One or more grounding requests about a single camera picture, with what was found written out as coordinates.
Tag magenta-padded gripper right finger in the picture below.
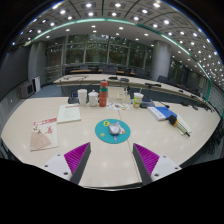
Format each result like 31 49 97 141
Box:
132 143 183 186

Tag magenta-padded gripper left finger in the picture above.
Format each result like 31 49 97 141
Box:
42 142 92 185

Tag silver computer mouse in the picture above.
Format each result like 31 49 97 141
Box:
108 122 125 136

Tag round teal cartoon mouse pad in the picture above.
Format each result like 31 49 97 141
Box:
94 118 132 145

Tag red and white fan booklet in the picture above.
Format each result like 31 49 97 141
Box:
29 116 60 152

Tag white paper booklet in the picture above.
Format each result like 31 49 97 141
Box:
56 103 82 124

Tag blue and white book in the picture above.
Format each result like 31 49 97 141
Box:
147 106 179 122

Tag dark conference microphone unit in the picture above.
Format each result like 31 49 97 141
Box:
67 89 80 105
139 98 156 109

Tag green-printed paper cup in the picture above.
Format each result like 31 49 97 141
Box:
133 92 145 109

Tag colourful sticker sheet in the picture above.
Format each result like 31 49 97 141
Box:
106 102 132 111

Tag stack of white paper cups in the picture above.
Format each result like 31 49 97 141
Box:
77 88 88 107

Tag white lidded mug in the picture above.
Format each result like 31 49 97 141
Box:
87 89 100 108

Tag red drink bottle green band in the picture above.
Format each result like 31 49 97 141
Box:
98 80 109 108

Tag long curved conference table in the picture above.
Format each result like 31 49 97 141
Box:
53 73 214 109

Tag white standing appliance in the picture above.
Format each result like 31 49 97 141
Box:
31 76 42 93

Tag grey box monitor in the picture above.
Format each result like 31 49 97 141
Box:
19 80 35 99

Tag black office chairs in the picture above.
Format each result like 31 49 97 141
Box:
63 63 224 158

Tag round ceiling lights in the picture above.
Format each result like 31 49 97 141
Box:
9 0 224 91

